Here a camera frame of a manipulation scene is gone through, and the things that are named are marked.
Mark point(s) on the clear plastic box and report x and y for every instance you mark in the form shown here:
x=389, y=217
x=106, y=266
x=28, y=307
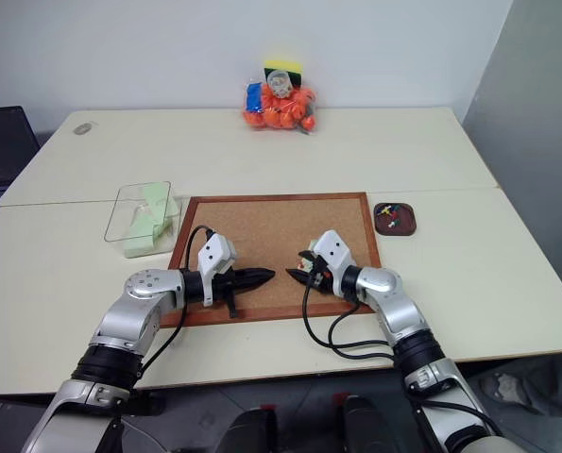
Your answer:
x=115, y=231

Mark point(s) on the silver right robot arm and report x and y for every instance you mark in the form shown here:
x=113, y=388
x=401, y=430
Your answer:
x=403, y=311

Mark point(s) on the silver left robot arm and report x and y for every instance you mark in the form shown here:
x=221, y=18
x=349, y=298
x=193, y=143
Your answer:
x=139, y=311

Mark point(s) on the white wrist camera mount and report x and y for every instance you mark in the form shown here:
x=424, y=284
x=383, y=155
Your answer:
x=212, y=255
x=335, y=250

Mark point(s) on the brown square tray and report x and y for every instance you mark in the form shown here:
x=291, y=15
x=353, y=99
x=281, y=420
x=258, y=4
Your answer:
x=405, y=222

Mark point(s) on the dark laptop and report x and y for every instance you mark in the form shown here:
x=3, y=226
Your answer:
x=2, y=151

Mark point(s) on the plastic bag of orange items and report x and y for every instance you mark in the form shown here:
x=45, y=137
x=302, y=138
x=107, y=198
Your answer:
x=280, y=115

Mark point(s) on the wood framed cork board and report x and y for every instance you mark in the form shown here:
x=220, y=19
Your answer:
x=280, y=226

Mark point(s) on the dark rounded shape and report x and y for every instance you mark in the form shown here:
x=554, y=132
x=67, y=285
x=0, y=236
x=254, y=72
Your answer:
x=250, y=431
x=365, y=424

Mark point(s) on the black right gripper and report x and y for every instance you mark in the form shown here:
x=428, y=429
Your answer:
x=323, y=278

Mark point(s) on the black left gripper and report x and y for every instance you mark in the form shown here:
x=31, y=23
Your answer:
x=224, y=285

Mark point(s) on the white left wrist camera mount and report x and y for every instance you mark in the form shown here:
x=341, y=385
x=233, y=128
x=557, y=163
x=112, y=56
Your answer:
x=212, y=255

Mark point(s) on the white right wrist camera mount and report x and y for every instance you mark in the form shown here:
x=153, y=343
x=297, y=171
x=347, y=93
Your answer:
x=335, y=250

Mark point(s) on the pale green paper notes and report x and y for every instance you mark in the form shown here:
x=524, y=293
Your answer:
x=143, y=236

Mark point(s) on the grey oval table cap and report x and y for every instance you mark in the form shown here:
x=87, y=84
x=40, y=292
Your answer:
x=86, y=128

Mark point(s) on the yellow green sponge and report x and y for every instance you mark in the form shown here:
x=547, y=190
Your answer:
x=280, y=64

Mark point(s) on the clear plastic cup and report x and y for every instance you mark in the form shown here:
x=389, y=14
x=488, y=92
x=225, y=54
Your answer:
x=279, y=82

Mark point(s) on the blue packet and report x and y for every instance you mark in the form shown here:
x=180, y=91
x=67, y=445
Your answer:
x=253, y=96

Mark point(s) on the grey white shoe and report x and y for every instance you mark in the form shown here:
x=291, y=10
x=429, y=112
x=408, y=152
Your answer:
x=505, y=389

